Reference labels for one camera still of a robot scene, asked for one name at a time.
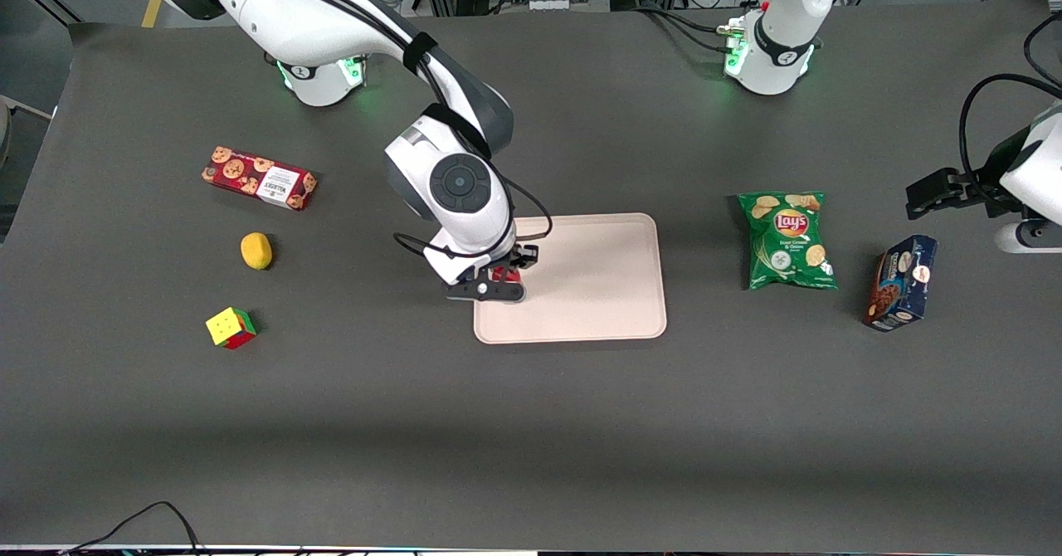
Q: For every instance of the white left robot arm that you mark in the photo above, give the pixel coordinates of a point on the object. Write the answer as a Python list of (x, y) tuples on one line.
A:
[(780, 58)]

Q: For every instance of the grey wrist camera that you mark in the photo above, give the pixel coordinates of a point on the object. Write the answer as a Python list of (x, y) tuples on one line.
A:
[(485, 291), (1029, 236)]

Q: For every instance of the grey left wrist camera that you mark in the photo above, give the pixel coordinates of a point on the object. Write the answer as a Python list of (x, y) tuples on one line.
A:
[(1029, 236)]

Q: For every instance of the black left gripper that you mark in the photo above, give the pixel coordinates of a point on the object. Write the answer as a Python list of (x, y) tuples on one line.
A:
[(972, 184)]

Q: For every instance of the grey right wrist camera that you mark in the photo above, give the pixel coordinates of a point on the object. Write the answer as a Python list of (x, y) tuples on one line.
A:
[(485, 291)]

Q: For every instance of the red chocolate chip cookie box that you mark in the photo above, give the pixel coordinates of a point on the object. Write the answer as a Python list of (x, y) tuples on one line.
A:
[(259, 178)]

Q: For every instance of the green Lay's chips bag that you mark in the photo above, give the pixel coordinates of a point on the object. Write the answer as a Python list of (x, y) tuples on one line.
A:
[(786, 241)]

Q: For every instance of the red coke bottle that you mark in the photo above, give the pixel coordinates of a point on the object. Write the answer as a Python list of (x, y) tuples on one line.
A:
[(511, 275)]

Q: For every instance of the yellow lemon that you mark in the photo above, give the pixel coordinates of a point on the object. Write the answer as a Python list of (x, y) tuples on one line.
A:
[(255, 251)]

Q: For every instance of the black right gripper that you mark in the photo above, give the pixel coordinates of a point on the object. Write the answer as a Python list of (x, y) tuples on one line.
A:
[(522, 255)]

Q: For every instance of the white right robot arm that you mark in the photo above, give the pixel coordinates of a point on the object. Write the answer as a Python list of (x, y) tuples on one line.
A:
[(332, 25)]

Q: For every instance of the beige plastic tray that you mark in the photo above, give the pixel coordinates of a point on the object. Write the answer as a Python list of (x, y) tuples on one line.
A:
[(597, 278)]

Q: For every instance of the blue cookie box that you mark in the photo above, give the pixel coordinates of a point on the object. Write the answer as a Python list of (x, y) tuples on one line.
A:
[(900, 282)]

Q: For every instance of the colourful rubik's cube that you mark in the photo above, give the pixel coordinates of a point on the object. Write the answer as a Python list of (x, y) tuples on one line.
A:
[(230, 328)]

